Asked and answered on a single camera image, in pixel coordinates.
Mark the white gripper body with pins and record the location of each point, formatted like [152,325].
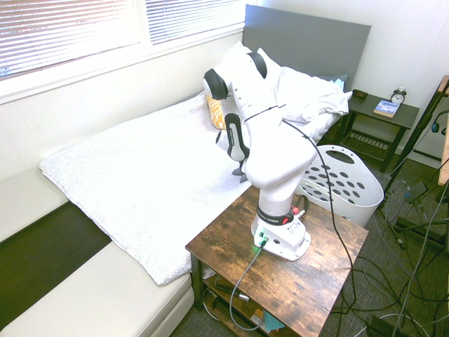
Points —
[221,142]

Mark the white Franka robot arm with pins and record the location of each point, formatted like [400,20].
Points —
[273,147]

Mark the white perforated laundry basket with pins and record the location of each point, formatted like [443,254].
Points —
[365,207]

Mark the yellow white patterned pillow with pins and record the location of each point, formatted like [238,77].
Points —
[215,112]

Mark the white speckled pillow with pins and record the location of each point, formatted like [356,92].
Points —
[312,98]

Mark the narrow white window blinds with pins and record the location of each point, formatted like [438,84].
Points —
[193,19]

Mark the grey bed headboard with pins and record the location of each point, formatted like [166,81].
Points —
[308,45]

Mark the small dark box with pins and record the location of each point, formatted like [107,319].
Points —
[360,94]

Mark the dark wooden nightstand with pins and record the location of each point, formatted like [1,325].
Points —
[368,105]

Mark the rustic wooden side table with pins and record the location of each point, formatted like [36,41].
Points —
[298,281]

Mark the blue cover book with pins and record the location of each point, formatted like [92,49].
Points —
[386,109]

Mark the black twin-bell alarm clock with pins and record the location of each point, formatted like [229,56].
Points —
[398,96]

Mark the teal paper sheet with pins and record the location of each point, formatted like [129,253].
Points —
[273,322]

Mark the wide white window blinds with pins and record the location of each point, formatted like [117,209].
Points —
[63,31]

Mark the black power brick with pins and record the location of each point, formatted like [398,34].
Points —
[415,192]

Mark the white bench cushion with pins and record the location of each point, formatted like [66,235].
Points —
[28,200]
[87,302]

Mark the teal black headphones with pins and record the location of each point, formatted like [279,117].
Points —
[436,127]

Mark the black camera stand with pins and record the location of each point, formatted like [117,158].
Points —
[419,130]

